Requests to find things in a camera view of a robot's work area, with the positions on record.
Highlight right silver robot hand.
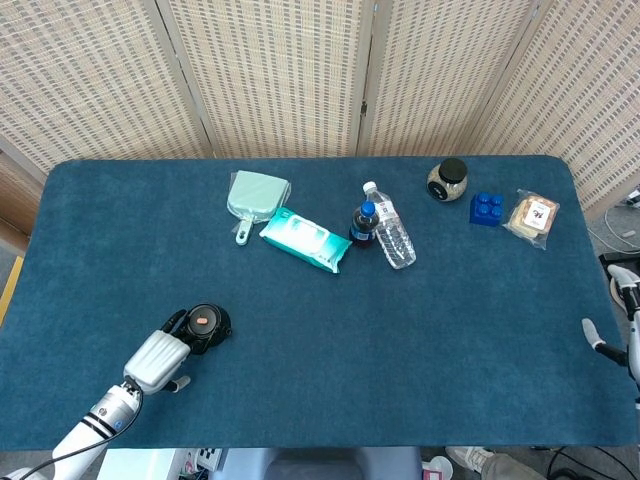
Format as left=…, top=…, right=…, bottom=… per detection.
left=581, top=264, right=640, bottom=385

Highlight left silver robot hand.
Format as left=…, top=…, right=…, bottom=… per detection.
left=122, top=308, right=192, bottom=395

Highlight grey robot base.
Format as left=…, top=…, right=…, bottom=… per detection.
left=219, top=446, right=424, bottom=480

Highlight light green dustpan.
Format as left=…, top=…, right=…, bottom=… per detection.
left=226, top=169, right=292, bottom=247

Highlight white power strip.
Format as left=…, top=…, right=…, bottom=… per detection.
left=193, top=447, right=224, bottom=471

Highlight packaged biscuits in clear bag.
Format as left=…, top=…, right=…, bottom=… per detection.
left=502, top=188, right=561, bottom=252

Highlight blue toy building block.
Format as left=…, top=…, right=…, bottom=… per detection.
left=468, top=191, right=505, bottom=230

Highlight teal wet wipes pack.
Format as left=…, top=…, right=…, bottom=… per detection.
left=258, top=206, right=353, bottom=275

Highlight white sneaker with grey trouser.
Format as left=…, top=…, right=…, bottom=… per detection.
left=444, top=444, right=549, bottom=480

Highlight blue table cloth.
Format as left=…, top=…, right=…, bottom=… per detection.
left=0, top=154, right=639, bottom=451

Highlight round glass jar black lid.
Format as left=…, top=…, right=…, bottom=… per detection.
left=426, top=157, right=470, bottom=203

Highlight dark soda bottle blue cap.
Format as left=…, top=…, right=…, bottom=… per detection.
left=348, top=200, right=378, bottom=250

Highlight clear water bottle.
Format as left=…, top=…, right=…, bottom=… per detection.
left=362, top=181, right=418, bottom=271

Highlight woven folding screen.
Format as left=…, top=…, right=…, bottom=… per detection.
left=0, top=0, right=640, bottom=221

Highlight white cable on floor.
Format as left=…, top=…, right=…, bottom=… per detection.
left=587, top=202, right=640, bottom=254

